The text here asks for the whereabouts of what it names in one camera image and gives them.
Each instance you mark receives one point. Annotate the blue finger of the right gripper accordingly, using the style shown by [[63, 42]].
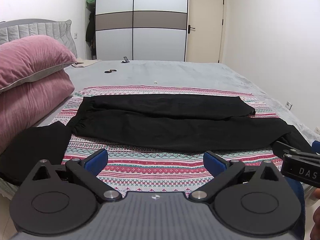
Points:
[[316, 146]]

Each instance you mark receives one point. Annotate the lower pink pillow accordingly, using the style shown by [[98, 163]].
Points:
[[25, 105]]

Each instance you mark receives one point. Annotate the pink pillow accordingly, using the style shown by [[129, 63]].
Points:
[[32, 58], [25, 105]]

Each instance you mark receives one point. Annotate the grey quilted headboard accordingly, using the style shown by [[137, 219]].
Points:
[[58, 30]]

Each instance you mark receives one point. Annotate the cream bedroom door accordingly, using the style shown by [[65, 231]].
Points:
[[205, 33]]

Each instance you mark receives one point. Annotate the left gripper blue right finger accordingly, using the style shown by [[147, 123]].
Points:
[[216, 165]]

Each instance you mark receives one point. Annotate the patterned red green blanket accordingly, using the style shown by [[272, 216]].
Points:
[[132, 168]]

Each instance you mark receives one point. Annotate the black folded garment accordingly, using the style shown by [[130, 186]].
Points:
[[32, 145]]

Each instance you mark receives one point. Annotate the dark hanging clothes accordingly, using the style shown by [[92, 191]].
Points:
[[90, 31]]

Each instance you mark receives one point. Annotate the green storage box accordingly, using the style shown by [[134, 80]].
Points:
[[90, 4]]

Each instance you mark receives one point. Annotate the wall power socket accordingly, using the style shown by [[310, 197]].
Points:
[[288, 105]]

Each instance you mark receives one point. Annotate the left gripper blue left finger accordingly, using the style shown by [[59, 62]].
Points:
[[94, 163]]

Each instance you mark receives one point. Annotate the black pants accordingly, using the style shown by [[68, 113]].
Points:
[[182, 123]]

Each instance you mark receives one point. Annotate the person right hand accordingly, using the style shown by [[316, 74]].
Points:
[[315, 232]]

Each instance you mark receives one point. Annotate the upper pink pillow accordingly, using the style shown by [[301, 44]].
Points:
[[32, 58]]

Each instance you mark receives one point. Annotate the white grey sliding wardrobe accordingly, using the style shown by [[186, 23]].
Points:
[[153, 30]]

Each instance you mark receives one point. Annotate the beige cloth on bed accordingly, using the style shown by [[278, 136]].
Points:
[[82, 63]]

